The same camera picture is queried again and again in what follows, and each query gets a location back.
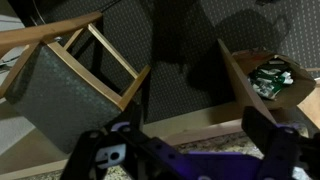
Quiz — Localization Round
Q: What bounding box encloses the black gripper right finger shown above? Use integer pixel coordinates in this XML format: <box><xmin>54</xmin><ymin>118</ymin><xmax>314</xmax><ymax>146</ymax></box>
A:
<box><xmin>241</xmin><ymin>105</ymin><xmax>320</xmax><ymax>180</ymax></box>

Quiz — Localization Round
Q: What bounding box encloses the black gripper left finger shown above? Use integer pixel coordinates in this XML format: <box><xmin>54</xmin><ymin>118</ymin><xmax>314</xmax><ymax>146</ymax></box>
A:
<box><xmin>59</xmin><ymin>101</ymin><xmax>158</xmax><ymax>180</ymax></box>

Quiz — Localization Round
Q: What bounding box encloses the wooden stool with grey seat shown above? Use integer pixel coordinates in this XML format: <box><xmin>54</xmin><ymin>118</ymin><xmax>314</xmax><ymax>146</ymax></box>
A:
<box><xmin>0</xmin><ymin>10</ymin><xmax>152</xmax><ymax>155</ymax></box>

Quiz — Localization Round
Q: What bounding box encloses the green and white packaging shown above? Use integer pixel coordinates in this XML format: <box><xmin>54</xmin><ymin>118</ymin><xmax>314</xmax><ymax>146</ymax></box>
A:
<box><xmin>247</xmin><ymin>59</ymin><xmax>295</xmax><ymax>100</ymax></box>

